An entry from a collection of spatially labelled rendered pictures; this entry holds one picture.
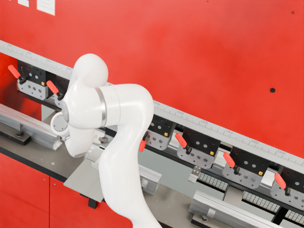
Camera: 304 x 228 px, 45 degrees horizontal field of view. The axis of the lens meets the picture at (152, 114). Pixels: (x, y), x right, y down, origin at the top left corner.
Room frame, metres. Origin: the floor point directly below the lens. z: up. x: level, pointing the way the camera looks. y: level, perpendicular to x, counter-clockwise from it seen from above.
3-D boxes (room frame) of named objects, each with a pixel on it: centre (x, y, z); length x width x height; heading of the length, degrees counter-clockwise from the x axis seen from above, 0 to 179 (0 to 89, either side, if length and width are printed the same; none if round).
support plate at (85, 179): (1.13, 0.18, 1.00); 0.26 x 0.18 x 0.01; 164
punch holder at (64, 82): (1.34, 0.36, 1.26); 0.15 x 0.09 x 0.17; 74
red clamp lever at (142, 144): (1.17, 0.01, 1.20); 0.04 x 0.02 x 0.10; 164
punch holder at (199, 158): (1.17, -0.22, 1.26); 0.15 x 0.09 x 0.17; 74
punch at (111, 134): (1.28, 0.14, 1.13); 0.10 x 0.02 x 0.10; 74
